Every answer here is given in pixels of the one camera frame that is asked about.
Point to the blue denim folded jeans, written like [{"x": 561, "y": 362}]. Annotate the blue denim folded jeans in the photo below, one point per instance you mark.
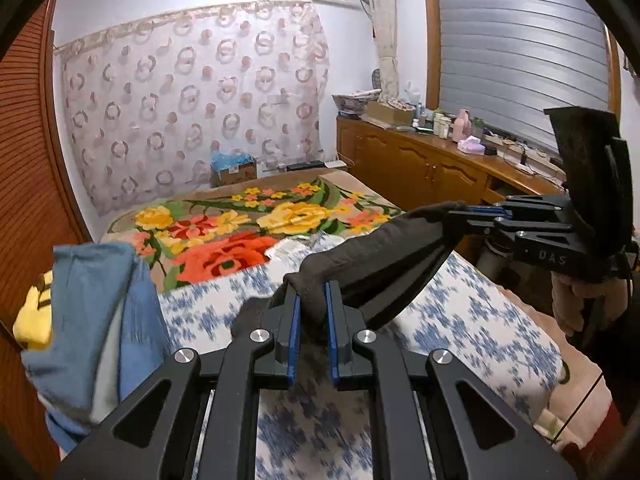
[{"x": 145, "y": 325}]

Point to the lace window curtain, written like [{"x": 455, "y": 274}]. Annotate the lace window curtain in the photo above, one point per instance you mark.
[{"x": 382, "y": 25}]

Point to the light blue folded jeans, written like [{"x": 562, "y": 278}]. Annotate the light blue folded jeans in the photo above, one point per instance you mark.
[{"x": 90, "y": 290}]

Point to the grey window blind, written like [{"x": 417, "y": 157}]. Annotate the grey window blind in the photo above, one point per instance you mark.
[{"x": 515, "y": 55}]

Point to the blue plastic bag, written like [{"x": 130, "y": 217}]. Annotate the blue plastic bag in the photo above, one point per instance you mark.
[{"x": 227, "y": 160}]

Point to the person's right hand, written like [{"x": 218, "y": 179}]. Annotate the person's right hand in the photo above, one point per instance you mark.
[{"x": 570, "y": 305}]

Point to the flower pattern blanket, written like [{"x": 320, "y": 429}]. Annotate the flower pattern blanket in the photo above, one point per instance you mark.
[{"x": 225, "y": 240}]

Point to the blue floral sheet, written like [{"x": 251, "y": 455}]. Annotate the blue floral sheet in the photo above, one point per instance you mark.
[{"x": 450, "y": 320}]

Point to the pink tissue pack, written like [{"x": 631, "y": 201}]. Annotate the pink tissue pack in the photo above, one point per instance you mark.
[{"x": 471, "y": 146}]

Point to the pale grey folded jeans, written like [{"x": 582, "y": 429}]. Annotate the pale grey folded jeans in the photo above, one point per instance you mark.
[{"x": 107, "y": 360}]

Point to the yellow plush toy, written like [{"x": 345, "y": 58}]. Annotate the yellow plush toy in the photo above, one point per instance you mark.
[{"x": 32, "y": 315}]

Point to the wooden louvered wardrobe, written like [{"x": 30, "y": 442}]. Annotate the wooden louvered wardrobe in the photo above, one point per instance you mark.
[{"x": 30, "y": 160}]

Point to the white plastic bag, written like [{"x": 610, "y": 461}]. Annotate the white plastic bag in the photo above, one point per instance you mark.
[{"x": 412, "y": 94}]

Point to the open flat cardboard box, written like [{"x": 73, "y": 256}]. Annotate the open flat cardboard box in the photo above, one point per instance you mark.
[{"x": 387, "y": 114}]

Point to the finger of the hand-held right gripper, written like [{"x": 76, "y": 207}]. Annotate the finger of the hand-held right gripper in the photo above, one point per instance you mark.
[
  {"x": 492, "y": 227},
  {"x": 490, "y": 208}
]

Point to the wooden cabinet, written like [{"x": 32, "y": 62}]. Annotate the wooden cabinet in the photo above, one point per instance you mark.
[{"x": 400, "y": 165}]

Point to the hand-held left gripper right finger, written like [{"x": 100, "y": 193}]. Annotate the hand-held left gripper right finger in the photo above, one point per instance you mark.
[{"x": 332, "y": 340}]

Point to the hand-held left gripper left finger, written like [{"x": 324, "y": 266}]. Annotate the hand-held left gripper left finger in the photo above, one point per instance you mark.
[{"x": 295, "y": 340}]

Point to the pink bottle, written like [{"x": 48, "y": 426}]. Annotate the pink bottle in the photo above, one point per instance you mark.
[{"x": 461, "y": 125}]

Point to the black pants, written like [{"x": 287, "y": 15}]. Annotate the black pants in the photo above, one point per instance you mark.
[{"x": 360, "y": 270}]

